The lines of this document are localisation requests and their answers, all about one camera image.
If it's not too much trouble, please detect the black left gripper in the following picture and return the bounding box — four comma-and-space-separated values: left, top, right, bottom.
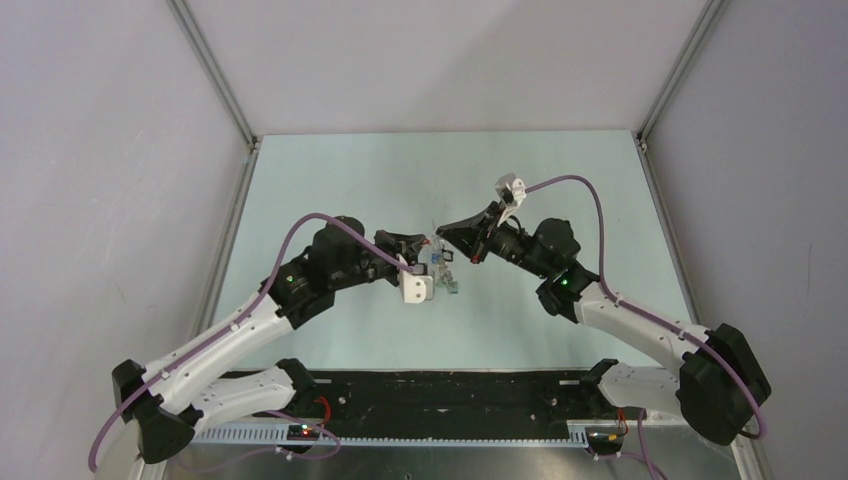
331, 230, 425, 291

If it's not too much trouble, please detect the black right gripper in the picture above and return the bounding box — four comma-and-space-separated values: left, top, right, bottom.
439, 200, 553, 279

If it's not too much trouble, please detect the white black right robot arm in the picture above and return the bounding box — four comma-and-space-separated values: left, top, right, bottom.
436, 202, 772, 446

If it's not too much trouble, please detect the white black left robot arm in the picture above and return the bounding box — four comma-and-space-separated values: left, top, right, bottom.
112, 213, 433, 464

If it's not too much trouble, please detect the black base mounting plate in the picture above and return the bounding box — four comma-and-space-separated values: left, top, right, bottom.
251, 369, 647, 441

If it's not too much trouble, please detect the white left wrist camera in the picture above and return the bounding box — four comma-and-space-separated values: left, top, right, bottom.
397, 255, 435, 304

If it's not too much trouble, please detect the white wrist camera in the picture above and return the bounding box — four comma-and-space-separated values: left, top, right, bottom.
495, 173, 527, 226
397, 255, 435, 304

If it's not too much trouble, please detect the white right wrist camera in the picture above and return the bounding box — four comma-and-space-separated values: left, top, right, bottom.
495, 173, 527, 226

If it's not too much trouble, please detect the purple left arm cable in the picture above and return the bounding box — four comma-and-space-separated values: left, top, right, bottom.
87, 212, 425, 474

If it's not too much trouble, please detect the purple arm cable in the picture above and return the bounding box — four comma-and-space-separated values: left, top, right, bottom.
523, 174, 768, 441
87, 212, 425, 474

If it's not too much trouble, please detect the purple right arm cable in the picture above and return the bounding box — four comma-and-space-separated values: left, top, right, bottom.
523, 174, 768, 441

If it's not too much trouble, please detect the grey slotted cable duct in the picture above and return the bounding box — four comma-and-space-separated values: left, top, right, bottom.
192, 422, 588, 448

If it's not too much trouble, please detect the left aluminium frame post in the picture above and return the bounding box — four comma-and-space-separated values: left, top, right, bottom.
166, 0, 259, 152

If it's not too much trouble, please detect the aluminium frame post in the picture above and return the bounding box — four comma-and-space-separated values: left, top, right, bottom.
635, 0, 730, 153
166, 0, 259, 152

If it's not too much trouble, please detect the right aluminium frame post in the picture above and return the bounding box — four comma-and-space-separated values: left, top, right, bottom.
635, 0, 730, 153

